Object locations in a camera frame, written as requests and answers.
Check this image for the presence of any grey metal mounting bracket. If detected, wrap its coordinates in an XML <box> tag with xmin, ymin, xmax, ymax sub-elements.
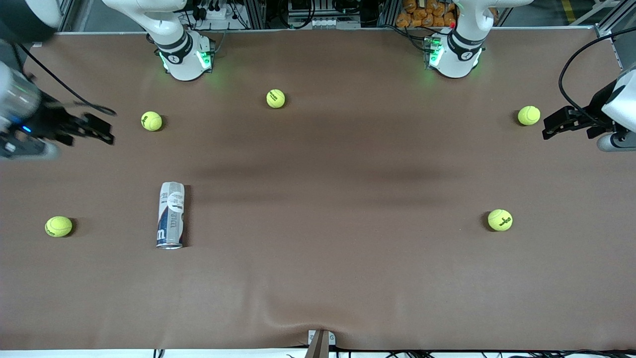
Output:
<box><xmin>307</xmin><ymin>329</ymin><xmax>336</xmax><ymax>347</ymax></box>

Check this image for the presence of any white and blue tennis can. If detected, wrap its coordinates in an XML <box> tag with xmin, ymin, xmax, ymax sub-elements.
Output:
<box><xmin>156</xmin><ymin>181</ymin><xmax>186</xmax><ymax>250</ymax></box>

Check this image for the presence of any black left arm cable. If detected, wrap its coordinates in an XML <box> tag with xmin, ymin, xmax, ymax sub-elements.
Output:
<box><xmin>558</xmin><ymin>27</ymin><xmax>636</xmax><ymax>127</ymax></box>

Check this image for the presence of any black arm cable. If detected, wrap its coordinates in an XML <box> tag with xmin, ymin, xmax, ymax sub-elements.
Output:
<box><xmin>558</xmin><ymin>27</ymin><xmax>636</xmax><ymax>127</ymax></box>
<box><xmin>15</xmin><ymin>42</ymin><xmax>118</xmax><ymax>116</ymax></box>

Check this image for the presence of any orange packaged goods pile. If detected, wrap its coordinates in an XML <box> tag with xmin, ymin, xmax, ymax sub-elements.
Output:
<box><xmin>396</xmin><ymin>0</ymin><xmax>498</xmax><ymax>28</ymax></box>

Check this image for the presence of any brown camera pole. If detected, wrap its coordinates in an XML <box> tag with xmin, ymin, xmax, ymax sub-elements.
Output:
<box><xmin>303</xmin><ymin>331</ymin><xmax>330</xmax><ymax>358</ymax></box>

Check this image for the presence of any white terminal strip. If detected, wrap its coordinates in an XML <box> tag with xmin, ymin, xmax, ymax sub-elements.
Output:
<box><xmin>288</xmin><ymin>17</ymin><xmax>361</xmax><ymax>29</ymax></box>

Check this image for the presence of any white power strip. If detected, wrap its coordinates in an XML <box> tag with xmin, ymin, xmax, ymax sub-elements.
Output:
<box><xmin>191</xmin><ymin>0</ymin><xmax>234</xmax><ymax>23</ymax></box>

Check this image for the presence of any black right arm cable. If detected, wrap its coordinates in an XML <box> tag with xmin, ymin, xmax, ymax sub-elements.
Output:
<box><xmin>15</xmin><ymin>42</ymin><xmax>118</xmax><ymax>116</ymax></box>

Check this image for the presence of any brown table mat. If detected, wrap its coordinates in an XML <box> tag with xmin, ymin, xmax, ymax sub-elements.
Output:
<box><xmin>0</xmin><ymin>27</ymin><xmax>636</xmax><ymax>352</ymax></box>

